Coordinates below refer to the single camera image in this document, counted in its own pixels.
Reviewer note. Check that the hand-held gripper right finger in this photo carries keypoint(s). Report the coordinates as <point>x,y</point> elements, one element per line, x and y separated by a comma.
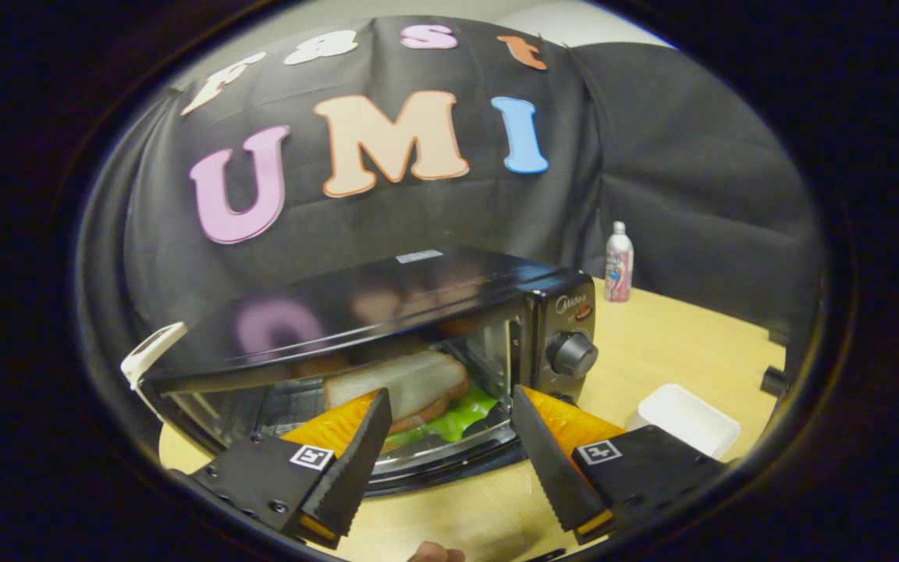
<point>547,460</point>

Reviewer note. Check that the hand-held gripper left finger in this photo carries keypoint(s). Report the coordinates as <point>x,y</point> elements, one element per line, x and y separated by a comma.
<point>356,460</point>

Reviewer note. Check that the toy sandwich with lettuce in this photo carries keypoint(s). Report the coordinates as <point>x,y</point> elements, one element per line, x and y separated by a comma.
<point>418,382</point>

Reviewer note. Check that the black toaster oven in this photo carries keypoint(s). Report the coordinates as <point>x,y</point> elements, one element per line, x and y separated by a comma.
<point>387,300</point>

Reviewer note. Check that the white rectangular tray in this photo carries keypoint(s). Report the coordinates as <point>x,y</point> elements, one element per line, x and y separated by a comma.
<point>687,417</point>

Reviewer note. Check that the white pink drink bottle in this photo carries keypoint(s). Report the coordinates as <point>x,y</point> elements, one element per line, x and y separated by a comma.
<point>619,269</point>

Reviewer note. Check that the white plastic object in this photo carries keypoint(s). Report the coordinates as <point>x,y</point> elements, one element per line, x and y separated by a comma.
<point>149,353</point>

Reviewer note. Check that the black backdrop cloth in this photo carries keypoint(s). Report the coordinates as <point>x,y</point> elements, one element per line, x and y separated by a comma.
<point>418,211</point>

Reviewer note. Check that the black bracket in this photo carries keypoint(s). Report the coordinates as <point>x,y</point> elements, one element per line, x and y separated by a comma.
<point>774,382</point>

